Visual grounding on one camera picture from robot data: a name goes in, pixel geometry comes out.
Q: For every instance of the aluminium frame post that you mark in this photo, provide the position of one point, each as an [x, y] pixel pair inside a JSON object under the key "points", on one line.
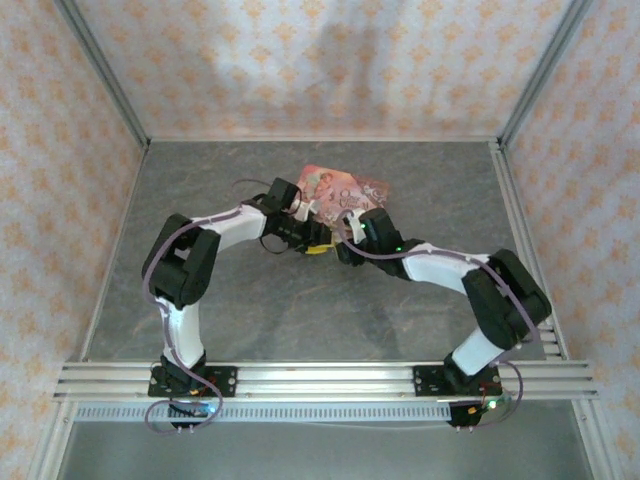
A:
{"points": [[545, 70], [102, 72]]}

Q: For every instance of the aluminium base rail beam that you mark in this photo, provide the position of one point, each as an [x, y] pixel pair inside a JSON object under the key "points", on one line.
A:
{"points": [[325, 382]]}

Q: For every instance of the aluminium side rail wide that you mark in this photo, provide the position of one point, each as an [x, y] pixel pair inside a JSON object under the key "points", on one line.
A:
{"points": [[520, 210]]}

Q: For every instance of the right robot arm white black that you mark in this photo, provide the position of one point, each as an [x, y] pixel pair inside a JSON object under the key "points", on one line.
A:
{"points": [[440, 270]]}

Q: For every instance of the pink illustrated storybook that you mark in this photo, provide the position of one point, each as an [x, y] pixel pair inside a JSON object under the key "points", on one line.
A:
{"points": [[350, 182]]}

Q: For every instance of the aluminium side rail thin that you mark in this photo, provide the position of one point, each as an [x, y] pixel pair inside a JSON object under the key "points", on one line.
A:
{"points": [[116, 250]]}

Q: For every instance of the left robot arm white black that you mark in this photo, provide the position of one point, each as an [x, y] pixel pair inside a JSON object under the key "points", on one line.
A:
{"points": [[185, 330]]}

